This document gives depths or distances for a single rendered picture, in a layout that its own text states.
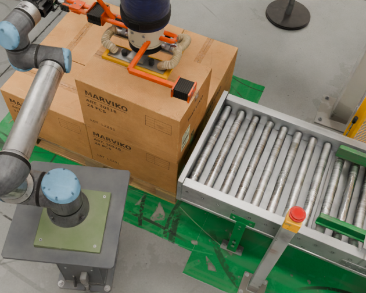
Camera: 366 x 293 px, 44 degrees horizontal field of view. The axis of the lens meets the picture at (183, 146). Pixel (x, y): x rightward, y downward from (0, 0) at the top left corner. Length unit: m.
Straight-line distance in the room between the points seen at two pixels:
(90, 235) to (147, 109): 0.66
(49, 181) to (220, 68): 1.49
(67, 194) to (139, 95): 0.67
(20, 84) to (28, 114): 1.46
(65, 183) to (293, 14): 2.94
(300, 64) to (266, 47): 0.32
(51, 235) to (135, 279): 0.85
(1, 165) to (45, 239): 0.80
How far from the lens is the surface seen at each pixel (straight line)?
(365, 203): 2.65
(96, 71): 2.42
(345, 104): 3.47
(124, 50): 2.20
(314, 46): 4.13
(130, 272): 2.85
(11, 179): 1.41
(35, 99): 1.58
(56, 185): 1.93
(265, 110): 2.76
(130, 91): 2.32
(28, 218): 2.23
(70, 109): 2.79
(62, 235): 2.14
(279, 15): 4.28
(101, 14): 2.24
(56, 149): 3.28
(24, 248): 2.18
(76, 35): 3.22
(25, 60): 1.78
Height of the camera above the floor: 2.71
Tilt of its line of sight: 56 degrees down
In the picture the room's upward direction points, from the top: 5 degrees clockwise
